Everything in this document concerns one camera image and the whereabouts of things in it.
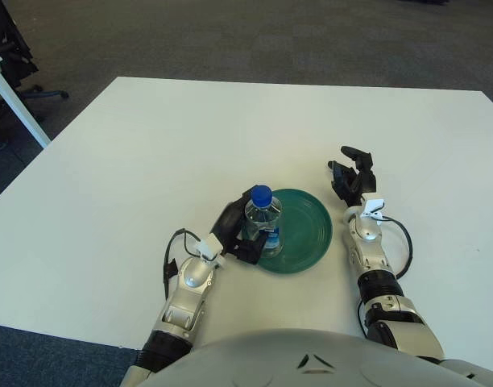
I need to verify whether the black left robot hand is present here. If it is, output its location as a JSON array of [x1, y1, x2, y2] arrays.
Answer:
[[209, 192, 271, 266]]

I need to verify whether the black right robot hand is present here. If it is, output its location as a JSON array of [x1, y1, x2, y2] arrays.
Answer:
[[327, 145, 379, 207]]

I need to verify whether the clear bottle with blue cap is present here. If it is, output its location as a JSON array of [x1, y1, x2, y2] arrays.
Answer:
[[243, 184, 284, 258]]

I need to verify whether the green round plate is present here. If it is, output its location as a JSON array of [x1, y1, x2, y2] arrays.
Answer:
[[240, 188, 334, 276]]

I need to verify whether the silver robot torso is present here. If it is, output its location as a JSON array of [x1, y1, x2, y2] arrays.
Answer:
[[149, 328, 493, 387]]

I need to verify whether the black office chair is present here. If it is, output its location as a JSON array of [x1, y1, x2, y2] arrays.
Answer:
[[0, 0, 69, 130]]

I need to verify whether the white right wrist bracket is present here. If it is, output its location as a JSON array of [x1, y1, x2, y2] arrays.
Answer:
[[361, 193, 387, 221]]

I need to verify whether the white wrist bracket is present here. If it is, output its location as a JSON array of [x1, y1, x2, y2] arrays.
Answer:
[[361, 193, 387, 221], [196, 235, 225, 262]]

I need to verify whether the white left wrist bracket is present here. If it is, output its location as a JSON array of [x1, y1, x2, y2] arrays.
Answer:
[[196, 235, 225, 262]]

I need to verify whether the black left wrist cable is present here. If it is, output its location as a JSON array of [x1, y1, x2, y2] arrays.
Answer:
[[162, 228, 203, 300]]

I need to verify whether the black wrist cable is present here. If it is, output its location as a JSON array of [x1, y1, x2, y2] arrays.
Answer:
[[162, 228, 203, 300], [381, 216, 414, 279]]

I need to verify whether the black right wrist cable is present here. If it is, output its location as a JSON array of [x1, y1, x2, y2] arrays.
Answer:
[[381, 216, 414, 279]]

